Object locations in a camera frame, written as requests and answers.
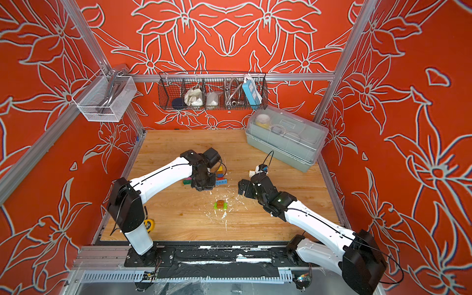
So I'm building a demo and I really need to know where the light blue long lego brick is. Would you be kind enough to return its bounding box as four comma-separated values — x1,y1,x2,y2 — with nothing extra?
215,179,227,186

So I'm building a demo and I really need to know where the lime green lego brick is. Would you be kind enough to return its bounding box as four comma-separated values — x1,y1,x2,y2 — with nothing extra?
213,200,228,210

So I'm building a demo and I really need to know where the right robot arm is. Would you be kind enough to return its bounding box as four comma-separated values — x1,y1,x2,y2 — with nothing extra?
238,172,387,295

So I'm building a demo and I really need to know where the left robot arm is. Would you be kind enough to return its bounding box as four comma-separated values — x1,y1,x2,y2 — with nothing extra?
106,147,221,256

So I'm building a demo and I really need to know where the grey lidded storage box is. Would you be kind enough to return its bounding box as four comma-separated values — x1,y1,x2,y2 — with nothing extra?
245,106,328,172

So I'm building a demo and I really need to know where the yellow tape measure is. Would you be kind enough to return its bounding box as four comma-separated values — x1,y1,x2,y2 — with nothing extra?
143,219,156,233

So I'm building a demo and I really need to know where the white cloth in basket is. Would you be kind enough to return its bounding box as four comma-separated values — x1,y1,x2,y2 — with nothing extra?
184,88,204,107

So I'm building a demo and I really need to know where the clear plastic bin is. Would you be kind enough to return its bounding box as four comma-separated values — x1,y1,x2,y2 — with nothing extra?
73,74,137,122

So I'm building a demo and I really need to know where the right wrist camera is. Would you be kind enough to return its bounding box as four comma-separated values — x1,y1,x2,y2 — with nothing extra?
255,163,268,177

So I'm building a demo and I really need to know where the black wire basket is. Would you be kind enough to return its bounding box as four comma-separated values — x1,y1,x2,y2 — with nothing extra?
157,71,268,111

